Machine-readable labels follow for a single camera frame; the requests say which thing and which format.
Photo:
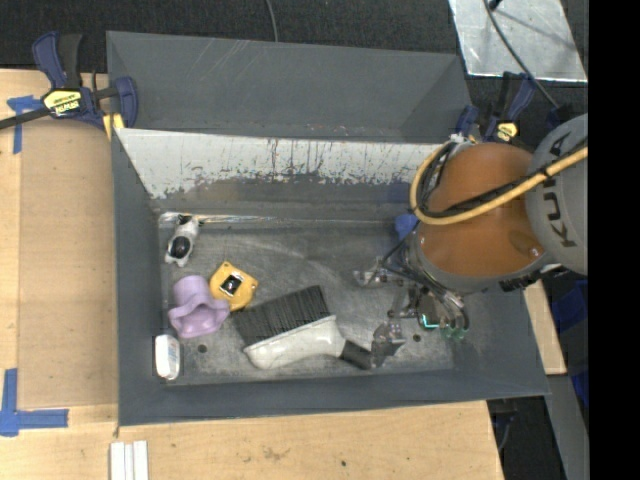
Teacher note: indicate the blue rounded object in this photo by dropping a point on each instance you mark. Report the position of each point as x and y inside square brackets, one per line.
[405, 227]

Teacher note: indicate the white brush with black bristles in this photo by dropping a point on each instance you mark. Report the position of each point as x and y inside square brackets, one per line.
[295, 338]

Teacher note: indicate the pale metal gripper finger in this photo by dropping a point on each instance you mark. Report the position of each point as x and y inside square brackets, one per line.
[386, 340]
[369, 277]

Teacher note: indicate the black and white toy animal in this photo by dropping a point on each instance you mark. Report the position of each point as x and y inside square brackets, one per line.
[180, 245]

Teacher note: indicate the small white bottle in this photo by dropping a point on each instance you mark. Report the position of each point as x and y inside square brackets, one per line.
[166, 357]

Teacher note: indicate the grey metal bin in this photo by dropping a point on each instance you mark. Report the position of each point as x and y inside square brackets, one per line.
[300, 263]

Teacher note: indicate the yellow tape measure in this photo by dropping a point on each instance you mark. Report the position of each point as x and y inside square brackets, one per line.
[235, 283]

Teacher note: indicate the purple plastic toy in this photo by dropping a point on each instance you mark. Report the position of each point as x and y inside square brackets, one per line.
[195, 308]

